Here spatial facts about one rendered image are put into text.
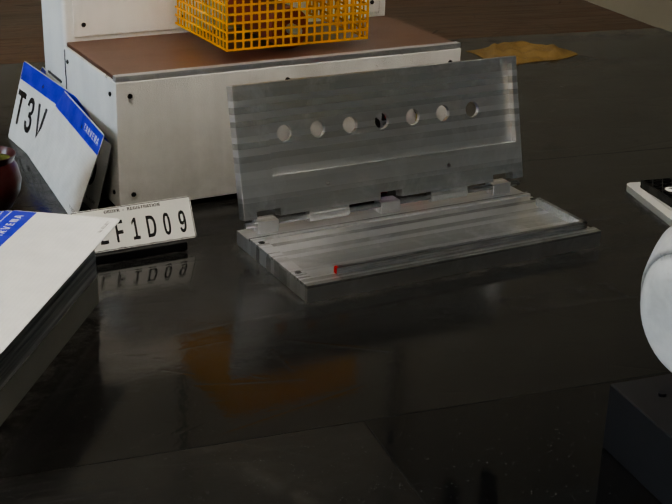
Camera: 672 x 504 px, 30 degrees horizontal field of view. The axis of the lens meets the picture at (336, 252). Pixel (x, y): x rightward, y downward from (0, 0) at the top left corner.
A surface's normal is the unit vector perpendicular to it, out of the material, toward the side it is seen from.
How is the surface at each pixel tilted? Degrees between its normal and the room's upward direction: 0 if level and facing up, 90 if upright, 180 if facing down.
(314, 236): 0
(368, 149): 76
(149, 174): 90
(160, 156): 90
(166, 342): 0
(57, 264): 0
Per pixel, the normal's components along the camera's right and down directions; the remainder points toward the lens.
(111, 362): 0.03, -0.92
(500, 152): 0.46, 0.12
